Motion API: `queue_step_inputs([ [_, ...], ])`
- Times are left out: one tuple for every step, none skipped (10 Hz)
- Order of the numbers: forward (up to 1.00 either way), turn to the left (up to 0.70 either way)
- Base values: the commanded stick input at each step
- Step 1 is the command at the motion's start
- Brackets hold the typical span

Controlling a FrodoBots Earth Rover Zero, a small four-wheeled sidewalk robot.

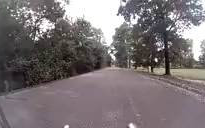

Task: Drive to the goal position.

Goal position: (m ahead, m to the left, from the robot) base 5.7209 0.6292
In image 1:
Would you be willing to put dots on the row of roadside trees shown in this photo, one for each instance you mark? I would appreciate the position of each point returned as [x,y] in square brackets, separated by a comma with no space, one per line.
[123,50]

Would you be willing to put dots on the grey asphalt road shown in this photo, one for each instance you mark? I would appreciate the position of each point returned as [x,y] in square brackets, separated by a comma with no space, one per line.
[100,96]

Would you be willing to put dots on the dense hedge of trees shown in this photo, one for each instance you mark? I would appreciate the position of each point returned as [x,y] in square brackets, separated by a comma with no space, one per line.
[46,56]

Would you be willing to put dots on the tall broad-crowned tree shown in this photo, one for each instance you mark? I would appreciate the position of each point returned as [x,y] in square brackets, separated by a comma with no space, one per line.
[166,56]

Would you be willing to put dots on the robot's own part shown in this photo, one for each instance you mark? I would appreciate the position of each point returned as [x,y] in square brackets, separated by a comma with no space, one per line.
[66,126]
[131,125]

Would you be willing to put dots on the pale green grass field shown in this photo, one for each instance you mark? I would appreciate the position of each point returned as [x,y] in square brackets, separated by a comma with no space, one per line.
[193,74]

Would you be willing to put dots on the dark dirt verge strip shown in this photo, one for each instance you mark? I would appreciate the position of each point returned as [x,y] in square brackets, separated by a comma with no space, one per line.
[196,88]

